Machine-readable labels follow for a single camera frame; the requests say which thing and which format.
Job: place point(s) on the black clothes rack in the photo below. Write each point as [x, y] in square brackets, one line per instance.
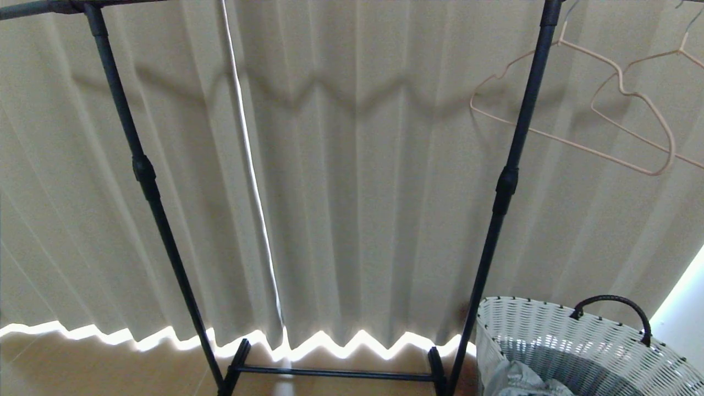
[144, 171]

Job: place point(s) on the beige curtain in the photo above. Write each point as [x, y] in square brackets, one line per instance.
[363, 192]

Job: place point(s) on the pale grey garment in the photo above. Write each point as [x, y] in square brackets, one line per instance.
[517, 379]

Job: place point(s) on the pink clothes hanger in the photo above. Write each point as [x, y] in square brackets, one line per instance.
[620, 70]
[633, 129]

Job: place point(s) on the white laundry basket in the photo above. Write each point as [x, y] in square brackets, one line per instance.
[583, 335]

